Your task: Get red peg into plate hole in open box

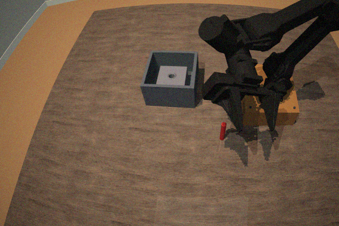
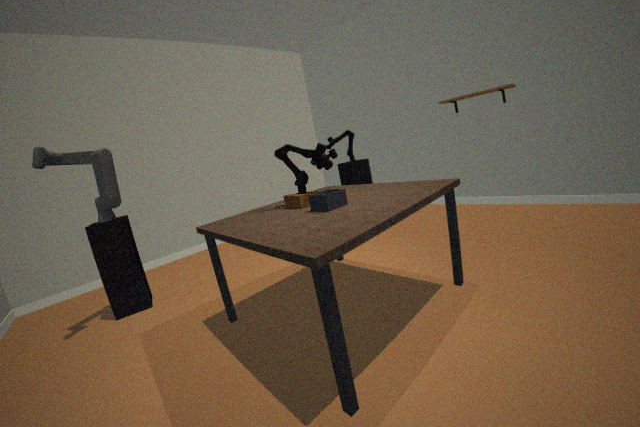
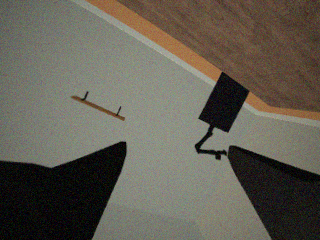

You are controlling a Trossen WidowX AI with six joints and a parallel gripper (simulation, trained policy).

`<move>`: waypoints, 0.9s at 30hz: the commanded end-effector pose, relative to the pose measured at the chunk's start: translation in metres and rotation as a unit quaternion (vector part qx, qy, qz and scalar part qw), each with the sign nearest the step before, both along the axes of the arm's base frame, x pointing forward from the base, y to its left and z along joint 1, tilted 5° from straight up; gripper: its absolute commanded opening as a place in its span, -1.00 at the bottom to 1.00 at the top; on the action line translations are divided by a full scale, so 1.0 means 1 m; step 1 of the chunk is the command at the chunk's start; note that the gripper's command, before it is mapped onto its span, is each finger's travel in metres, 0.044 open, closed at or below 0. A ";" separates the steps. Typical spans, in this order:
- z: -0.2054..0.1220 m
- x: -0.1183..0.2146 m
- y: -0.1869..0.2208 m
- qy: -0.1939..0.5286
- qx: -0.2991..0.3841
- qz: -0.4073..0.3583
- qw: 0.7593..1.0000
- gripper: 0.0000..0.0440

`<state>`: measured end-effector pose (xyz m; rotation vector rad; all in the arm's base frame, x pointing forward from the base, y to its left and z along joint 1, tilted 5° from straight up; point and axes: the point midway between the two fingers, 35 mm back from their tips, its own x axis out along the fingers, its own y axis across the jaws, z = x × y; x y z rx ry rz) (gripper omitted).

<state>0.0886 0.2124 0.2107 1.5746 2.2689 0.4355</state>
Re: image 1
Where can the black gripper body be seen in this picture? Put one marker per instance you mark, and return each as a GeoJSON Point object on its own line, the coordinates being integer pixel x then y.
{"type": "Point", "coordinates": [243, 75]}

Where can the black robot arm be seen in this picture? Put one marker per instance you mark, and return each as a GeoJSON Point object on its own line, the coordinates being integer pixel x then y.
{"type": "Point", "coordinates": [263, 31]}

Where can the dark red peg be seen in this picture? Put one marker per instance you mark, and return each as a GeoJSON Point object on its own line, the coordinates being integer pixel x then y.
{"type": "Point", "coordinates": [223, 130]}

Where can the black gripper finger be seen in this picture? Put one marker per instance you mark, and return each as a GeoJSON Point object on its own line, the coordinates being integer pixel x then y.
{"type": "Point", "coordinates": [229, 99]}
{"type": "Point", "coordinates": [270, 107]}

